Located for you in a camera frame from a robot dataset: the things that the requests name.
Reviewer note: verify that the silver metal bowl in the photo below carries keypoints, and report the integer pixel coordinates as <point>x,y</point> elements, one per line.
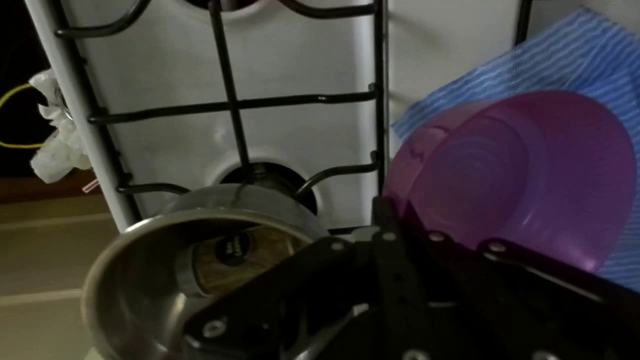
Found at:
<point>142,293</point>

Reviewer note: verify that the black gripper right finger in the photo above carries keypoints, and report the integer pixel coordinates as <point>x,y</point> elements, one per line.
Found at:
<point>533,300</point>

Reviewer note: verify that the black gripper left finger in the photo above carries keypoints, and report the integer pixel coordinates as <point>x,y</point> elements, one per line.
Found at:
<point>281,286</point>

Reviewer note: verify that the pink plastic bowl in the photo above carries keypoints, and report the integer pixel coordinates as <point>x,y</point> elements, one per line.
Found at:
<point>526,172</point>

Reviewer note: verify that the blue striped cloth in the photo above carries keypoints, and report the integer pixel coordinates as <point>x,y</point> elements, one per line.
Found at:
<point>567,61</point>

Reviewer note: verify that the white gas stove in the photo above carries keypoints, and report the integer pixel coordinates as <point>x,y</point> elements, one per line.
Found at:
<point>301,141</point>

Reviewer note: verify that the small black stove grate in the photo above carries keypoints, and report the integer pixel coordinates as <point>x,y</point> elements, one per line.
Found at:
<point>522,21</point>

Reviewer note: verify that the white crumpled tissue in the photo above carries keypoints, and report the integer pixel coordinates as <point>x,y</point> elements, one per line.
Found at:
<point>57,147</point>

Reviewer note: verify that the large black stove grate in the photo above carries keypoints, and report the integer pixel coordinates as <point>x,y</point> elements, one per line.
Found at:
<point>231,106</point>

